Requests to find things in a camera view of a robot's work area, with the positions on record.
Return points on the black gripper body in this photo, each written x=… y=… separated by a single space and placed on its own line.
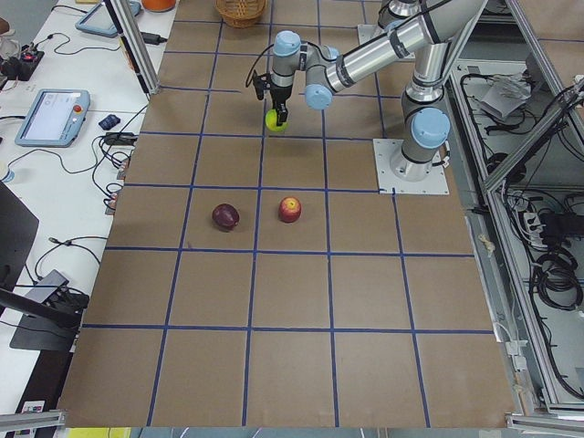
x=278 y=94

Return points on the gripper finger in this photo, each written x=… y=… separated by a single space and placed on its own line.
x=281 y=113

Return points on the green apple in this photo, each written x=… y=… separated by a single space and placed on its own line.
x=272 y=123

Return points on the red yellow apple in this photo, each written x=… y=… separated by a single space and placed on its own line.
x=289 y=209

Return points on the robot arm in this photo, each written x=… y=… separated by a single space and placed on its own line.
x=434 y=32

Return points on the wicker basket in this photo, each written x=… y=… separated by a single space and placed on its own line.
x=240 y=13

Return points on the dark red apple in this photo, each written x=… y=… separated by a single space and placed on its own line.
x=225 y=216

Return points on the orange bucket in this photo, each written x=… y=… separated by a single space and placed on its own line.
x=159 y=6

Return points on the teach pendant tablet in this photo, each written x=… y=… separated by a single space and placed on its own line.
x=54 y=119

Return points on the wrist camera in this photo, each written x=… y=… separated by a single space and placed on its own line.
x=262 y=84

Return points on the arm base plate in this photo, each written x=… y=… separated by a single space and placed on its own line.
x=396 y=175
x=367 y=32

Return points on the aluminium frame post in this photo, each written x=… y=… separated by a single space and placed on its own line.
x=132 y=41

